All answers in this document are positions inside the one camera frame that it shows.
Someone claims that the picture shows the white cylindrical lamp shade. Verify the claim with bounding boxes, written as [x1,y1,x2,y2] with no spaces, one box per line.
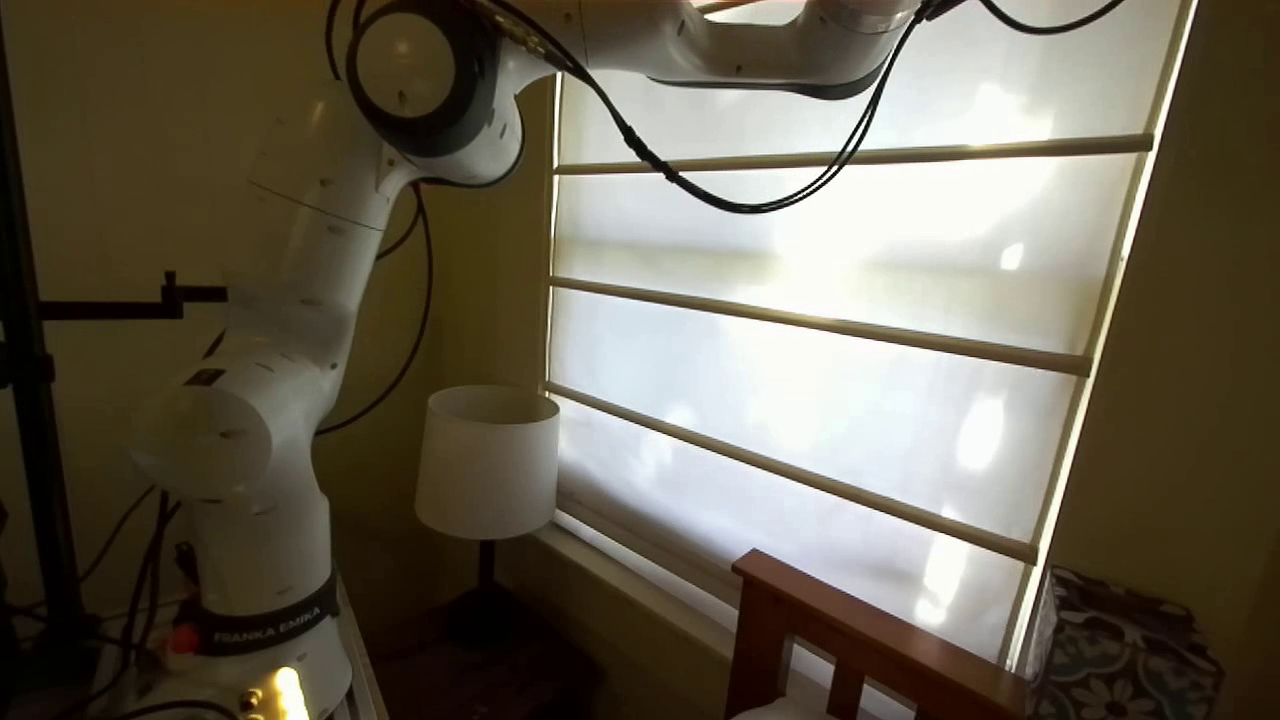
[412,379,565,544]

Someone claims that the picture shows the black stand pole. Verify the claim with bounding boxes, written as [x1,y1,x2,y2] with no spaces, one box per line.
[0,32,95,683]

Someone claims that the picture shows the white window frame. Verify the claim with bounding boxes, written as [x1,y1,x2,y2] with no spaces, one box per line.
[533,0,1210,677]

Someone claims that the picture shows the brown wooden nightstand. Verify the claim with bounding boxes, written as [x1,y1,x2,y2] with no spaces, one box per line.
[368,597,605,720]

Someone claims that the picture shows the black lamp base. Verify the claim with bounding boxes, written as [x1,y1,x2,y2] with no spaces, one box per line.
[438,536,540,646]

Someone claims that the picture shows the black horizontal clamp rod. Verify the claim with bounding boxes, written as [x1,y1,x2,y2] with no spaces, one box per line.
[34,266,233,322]

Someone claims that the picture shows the black cable behind arm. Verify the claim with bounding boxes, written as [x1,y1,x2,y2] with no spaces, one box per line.
[310,180,438,441]

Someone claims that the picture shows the cream window blind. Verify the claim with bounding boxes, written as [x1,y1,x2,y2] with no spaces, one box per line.
[540,0,1190,673]

